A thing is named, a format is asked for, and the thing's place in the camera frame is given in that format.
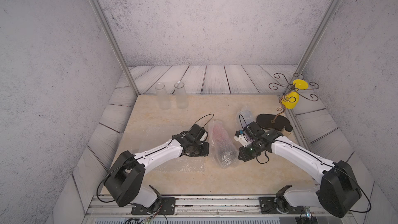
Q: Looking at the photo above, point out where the pink bubble vase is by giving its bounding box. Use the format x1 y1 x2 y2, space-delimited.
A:
208 120 239 169

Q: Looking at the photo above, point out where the clear bubble vase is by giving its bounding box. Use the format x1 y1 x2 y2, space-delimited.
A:
174 81 188 109

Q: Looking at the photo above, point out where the clear glass vase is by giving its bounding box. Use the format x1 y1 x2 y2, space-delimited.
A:
155 83 171 110

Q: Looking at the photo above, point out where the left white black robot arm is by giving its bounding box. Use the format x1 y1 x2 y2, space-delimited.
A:
104 131 209 207

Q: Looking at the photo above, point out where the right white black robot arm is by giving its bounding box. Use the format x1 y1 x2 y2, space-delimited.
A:
234 122 363 218

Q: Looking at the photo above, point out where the purple bubble wrapped vase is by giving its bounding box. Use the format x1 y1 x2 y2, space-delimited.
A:
236 106 255 130

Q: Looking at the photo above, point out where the small bottle black cap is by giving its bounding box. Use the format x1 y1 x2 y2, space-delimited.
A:
282 125 293 137

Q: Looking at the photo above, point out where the yellow plastic wine glass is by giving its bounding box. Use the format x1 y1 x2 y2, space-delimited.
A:
280 79 309 109

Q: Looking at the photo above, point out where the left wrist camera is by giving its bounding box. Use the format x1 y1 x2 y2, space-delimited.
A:
188 123 208 143

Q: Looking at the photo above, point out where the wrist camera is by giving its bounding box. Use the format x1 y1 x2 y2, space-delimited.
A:
234 130 252 147
188 123 208 143

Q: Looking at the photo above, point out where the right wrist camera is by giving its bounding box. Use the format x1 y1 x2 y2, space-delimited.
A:
234 130 252 147

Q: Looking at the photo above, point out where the black wire glass stand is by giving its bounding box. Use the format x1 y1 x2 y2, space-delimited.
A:
256 73 319 132

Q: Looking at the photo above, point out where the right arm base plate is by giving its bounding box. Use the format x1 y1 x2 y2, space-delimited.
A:
259 197 304 215

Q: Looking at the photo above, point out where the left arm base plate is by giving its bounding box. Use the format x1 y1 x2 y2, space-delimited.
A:
131 197 176 215

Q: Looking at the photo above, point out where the aluminium rail frame front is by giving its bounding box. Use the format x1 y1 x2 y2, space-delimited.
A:
83 195 356 224

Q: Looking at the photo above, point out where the left aluminium corner post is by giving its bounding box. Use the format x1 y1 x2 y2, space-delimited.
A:
89 0 141 96

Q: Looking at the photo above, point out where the aluminium corner post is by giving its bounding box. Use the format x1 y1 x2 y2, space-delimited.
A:
293 0 342 78
89 0 141 96

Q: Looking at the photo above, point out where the right aluminium corner post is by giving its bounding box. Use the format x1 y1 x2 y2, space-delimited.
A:
293 0 342 78

